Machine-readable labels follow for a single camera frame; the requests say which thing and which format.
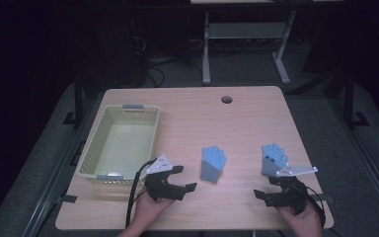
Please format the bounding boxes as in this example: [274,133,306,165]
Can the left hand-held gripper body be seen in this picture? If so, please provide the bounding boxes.
[143,153,186,202]

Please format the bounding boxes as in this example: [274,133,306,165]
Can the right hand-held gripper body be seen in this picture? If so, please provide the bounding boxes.
[265,164,319,216]

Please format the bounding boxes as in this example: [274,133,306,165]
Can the blue and grey glove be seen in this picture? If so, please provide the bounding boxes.
[261,143,290,178]
[199,145,228,185]

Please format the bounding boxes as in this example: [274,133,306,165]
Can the pale yellow plastic basket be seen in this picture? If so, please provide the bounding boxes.
[77,104,161,186]

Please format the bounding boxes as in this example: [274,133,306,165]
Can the person's left hand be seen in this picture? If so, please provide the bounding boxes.
[130,194,176,232]

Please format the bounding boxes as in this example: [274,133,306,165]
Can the person's right hand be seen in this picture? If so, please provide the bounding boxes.
[275,202,324,237]

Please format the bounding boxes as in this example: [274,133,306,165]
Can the black metal stand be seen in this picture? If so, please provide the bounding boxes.
[62,68,85,126]
[341,67,371,130]

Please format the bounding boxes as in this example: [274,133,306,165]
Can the right hand-held gripper black cable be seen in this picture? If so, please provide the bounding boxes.
[294,182,328,229]

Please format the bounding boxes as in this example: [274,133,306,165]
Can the hand-held gripper black cable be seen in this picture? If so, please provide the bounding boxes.
[125,159,157,229]
[294,182,328,229]

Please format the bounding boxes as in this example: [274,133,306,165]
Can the left hand-held gripper black cable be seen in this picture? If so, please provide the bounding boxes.
[125,159,157,229]

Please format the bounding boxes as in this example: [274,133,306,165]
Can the metal floor rail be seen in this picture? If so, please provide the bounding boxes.
[329,97,379,229]
[21,95,95,237]

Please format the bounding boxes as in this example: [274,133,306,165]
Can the black floor cables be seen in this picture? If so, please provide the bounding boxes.
[131,34,176,88]

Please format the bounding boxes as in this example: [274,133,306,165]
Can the white metal desk frame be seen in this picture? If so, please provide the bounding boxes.
[190,0,343,85]

